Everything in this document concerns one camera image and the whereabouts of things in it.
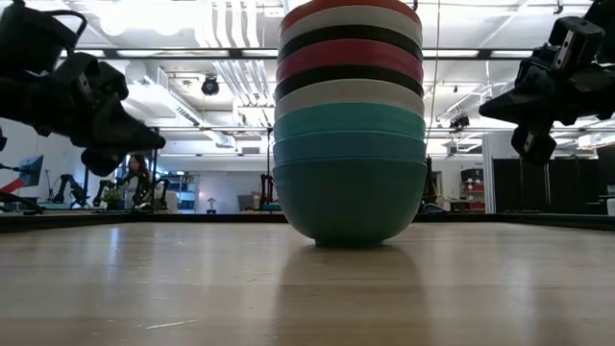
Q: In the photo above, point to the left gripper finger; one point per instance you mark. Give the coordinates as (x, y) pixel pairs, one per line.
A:
(120, 139)
(120, 120)

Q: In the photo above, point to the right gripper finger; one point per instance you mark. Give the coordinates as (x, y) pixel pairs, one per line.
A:
(528, 100)
(528, 116)

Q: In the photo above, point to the teal bowl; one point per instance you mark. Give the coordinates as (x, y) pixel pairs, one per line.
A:
(350, 202)
(350, 117)

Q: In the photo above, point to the magenta bowl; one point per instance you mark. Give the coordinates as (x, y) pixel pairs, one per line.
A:
(350, 53)

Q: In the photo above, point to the red bowl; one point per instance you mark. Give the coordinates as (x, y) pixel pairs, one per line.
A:
(350, 3)

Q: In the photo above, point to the background black robot arm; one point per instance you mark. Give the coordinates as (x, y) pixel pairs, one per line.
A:
(72, 185)
(162, 194)
(103, 185)
(266, 192)

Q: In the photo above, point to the person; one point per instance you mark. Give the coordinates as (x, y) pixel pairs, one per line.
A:
(138, 178)

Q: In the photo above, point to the small potted plant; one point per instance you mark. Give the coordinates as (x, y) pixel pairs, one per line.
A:
(113, 198)

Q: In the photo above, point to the background tilted monitor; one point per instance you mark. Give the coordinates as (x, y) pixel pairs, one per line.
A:
(31, 170)

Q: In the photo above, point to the black partition panel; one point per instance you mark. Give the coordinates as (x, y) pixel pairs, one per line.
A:
(543, 187)

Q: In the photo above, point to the blue storage shelf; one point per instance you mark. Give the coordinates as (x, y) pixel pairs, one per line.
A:
(182, 192)

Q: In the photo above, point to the red storage shelf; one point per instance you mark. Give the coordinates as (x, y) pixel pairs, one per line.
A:
(473, 190)

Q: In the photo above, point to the black ceiling camera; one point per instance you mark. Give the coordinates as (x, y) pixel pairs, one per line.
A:
(460, 122)
(210, 86)

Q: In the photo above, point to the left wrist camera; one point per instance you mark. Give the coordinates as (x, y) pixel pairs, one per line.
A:
(29, 38)

